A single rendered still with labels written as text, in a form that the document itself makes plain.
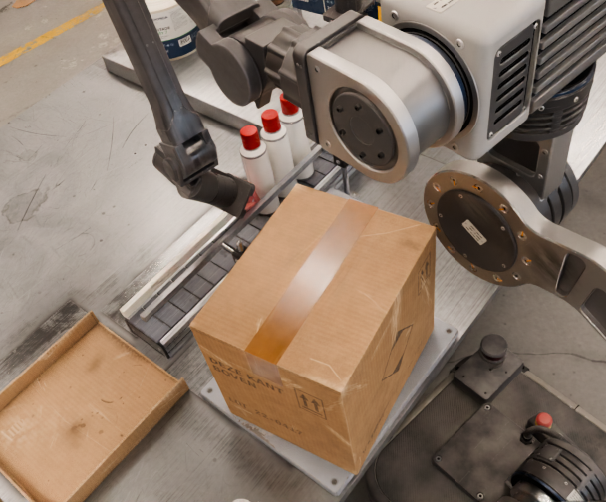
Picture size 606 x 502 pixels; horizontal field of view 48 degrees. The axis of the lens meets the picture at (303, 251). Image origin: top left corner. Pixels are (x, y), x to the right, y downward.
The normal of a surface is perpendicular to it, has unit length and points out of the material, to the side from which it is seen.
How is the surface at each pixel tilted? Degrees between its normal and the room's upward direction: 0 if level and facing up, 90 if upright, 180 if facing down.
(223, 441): 0
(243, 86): 86
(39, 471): 0
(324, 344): 0
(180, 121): 70
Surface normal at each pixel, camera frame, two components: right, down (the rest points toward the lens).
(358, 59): -0.14, -0.63
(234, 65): -0.74, 0.54
